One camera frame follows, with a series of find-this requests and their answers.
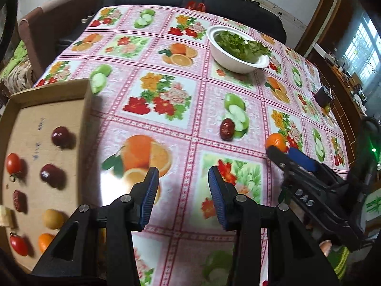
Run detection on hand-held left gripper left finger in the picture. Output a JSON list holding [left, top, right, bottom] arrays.
[[31, 166, 160, 286]]

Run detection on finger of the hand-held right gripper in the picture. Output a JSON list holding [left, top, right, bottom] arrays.
[[287, 147, 320, 173], [266, 145, 298, 179]]

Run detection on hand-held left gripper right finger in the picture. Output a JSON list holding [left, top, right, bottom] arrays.
[[208, 166, 340, 286]]

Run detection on small orange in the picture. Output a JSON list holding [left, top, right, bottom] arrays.
[[265, 133, 289, 152], [38, 233, 56, 253]]

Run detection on red date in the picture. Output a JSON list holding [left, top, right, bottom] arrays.
[[220, 118, 236, 140], [13, 190, 27, 212]]

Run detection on dark red plum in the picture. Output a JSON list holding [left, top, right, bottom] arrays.
[[51, 126, 72, 148], [40, 164, 64, 187]]

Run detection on yellow-brown round fruit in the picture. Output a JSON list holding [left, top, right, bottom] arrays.
[[42, 209, 65, 230]]

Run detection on shallow cardboard tray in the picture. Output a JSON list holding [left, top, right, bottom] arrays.
[[0, 79, 96, 275]]

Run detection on red tomato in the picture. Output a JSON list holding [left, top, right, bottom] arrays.
[[10, 234, 29, 256], [5, 153, 24, 178]]

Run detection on pale yellow fruit chunk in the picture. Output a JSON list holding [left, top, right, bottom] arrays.
[[0, 205, 17, 228]]

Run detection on person's right forearm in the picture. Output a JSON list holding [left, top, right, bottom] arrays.
[[327, 246, 352, 281]]

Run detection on person's right hand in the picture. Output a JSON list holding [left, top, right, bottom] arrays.
[[319, 240, 333, 257]]

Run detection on black container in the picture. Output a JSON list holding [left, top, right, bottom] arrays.
[[314, 86, 333, 108]]

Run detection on fruit and flower print tablecloth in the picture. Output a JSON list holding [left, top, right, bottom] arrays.
[[30, 4, 350, 286]]

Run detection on white bowl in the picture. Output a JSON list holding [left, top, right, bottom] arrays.
[[207, 25, 270, 74]]

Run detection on chopped green vegetables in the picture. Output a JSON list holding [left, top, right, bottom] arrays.
[[215, 31, 270, 63]]

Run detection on window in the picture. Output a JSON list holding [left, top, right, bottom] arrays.
[[342, 15, 381, 78]]

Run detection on brown patterned cloth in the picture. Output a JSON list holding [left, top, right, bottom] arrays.
[[1, 61, 36, 94]]

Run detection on green blanket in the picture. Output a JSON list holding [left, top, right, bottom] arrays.
[[0, 40, 26, 78]]

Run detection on brown armchair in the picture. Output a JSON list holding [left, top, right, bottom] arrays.
[[18, 0, 103, 78]]

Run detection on black cable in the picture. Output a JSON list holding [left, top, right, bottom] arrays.
[[0, 0, 18, 57]]

